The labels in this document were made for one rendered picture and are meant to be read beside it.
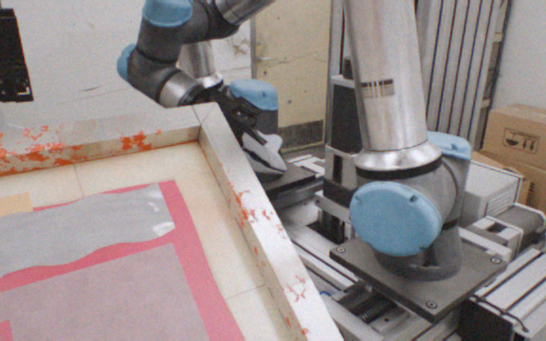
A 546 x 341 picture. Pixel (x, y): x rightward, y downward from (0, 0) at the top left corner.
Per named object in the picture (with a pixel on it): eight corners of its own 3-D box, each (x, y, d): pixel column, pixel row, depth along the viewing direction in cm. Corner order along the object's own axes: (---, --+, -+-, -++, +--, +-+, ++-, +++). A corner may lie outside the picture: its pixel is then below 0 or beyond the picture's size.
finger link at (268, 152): (304, 146, 77) (261, 117, 79) (287, 161, 73) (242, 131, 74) (298, 159, 79) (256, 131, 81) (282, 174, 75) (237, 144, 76)
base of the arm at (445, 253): (408, 225, 91) (413, 181, 88) (479, 260, 81) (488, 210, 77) (355, 251, 83) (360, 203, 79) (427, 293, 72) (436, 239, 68)
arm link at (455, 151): (467, 202, 80) (481, 128, 74) (450, 236, 69) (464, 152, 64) (399, 186, 85) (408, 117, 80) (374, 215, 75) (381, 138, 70)
